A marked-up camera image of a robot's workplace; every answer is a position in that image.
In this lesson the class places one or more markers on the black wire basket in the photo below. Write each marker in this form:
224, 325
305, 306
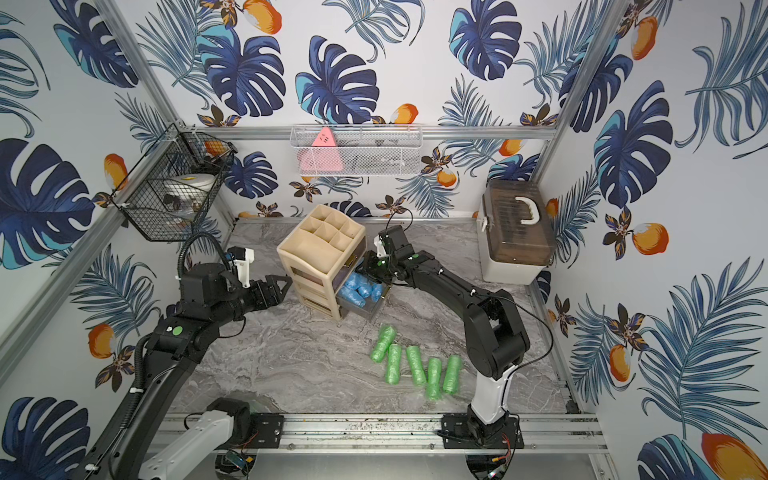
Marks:
141, 196

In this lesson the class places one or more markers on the white wire shelf basket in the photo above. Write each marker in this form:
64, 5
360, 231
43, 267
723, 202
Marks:
368, 149

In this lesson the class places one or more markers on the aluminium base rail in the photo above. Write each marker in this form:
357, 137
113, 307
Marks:
422, 434

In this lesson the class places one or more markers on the blue roll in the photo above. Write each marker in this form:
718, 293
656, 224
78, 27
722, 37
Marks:
365, 289
376, 292
354, 281
352, 296

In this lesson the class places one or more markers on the beige drawer organizer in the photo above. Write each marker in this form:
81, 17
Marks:
320, 254

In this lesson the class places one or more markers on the green roll leftmost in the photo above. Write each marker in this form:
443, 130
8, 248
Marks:
386, 337

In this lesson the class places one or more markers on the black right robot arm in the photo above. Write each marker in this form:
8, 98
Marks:
496, 339

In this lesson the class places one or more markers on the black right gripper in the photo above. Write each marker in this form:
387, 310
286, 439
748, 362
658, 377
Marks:
366, 268

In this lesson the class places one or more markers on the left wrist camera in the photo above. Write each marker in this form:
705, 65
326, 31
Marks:
242, 258

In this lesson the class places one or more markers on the pink triangle sponge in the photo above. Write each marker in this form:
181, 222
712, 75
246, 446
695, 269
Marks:
323, 156

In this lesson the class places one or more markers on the brown lidded storage box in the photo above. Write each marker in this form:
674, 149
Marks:
516, 239

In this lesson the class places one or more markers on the white bowl in basket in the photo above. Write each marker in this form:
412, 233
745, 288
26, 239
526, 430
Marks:
189, 186

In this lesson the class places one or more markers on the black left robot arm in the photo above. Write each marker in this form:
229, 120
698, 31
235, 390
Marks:
211, 296

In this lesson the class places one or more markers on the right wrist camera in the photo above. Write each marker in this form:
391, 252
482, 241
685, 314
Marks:
380, 247

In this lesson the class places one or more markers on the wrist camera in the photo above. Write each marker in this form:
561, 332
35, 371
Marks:
380, 247
242, 258

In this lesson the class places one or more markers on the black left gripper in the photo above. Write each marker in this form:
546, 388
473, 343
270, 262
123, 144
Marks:
252, 293

